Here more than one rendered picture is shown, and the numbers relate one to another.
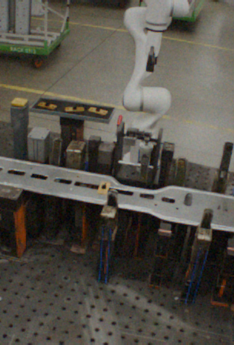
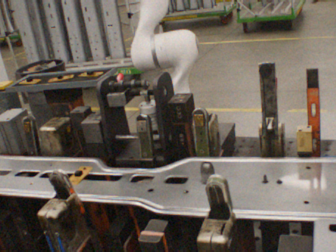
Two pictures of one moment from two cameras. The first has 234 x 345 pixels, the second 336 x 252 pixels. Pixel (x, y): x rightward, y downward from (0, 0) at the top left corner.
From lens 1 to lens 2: 98 cm
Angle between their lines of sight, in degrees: 16
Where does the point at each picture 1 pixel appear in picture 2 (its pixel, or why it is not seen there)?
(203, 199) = (239, 169)
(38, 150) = (7, 138)
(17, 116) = (1, 104)
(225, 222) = (275, 203)
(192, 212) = not seen: hidden behind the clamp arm
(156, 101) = (174, 47)
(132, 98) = (140, 51)
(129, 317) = not seen: outside the picture
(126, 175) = (131, 155)
